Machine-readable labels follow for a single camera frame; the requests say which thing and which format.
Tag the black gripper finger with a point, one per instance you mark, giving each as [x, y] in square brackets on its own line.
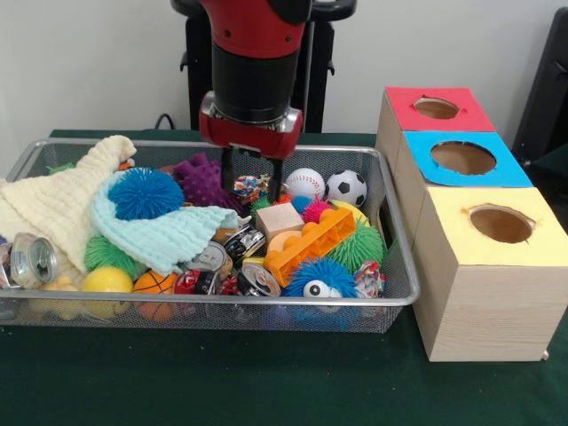
[277, 180]
[227, 169]

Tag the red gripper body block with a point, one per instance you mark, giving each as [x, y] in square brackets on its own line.
[248, 135]

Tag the small pink spiky ball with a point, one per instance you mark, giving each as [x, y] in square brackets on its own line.
[316, 210]

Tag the long orange toy brick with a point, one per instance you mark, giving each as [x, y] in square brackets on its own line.
[311, 247]

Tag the pale blue waffle cloth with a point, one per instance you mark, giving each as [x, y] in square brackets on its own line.
[169, 235]

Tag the cream yellow knitted cloth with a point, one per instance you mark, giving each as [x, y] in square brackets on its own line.
[53, 200]

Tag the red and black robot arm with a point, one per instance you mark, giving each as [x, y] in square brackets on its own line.
[253, 53]

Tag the shallow clear mesh bin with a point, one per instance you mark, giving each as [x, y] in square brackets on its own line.
[355, 160]

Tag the wooden box with three holes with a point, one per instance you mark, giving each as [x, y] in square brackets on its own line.
[479, 311]

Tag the purple spiky toy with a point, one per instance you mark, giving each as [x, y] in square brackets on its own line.
[206, 182]

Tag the white baseball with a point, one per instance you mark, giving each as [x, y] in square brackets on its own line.
[306, 184]

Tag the plain wooden cube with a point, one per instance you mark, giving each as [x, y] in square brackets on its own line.
[279, 220]

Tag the small soccer ball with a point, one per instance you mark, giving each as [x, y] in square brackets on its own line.
[346, 188]

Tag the plain blue spiky ball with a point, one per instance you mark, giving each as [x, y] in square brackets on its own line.
[146, 193]

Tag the silver drink can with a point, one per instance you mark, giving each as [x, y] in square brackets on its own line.
[213, 257]

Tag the black drink can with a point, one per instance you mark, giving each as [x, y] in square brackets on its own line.
[259, 280]

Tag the blue spiky ball with eyes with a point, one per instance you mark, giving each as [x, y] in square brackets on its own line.
[319, 280]

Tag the large green spiky ball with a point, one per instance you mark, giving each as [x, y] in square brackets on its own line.
[366, 248]

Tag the small orange basketball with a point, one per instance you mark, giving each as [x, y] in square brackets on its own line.
[153, 286]

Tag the light green spiky ball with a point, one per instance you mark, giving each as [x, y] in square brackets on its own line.
[111, 257]

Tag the yellow smiley ball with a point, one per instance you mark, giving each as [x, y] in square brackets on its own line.
[106, 282]

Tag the dark green table cloth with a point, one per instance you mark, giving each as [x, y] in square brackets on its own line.
[266, 382]

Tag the crushed shiny silver can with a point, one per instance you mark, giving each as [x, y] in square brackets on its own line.
[34, 260]

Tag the black upright panel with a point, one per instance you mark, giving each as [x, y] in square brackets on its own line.
[550, 89]

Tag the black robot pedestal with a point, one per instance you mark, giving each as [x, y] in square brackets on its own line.
[195, 80]

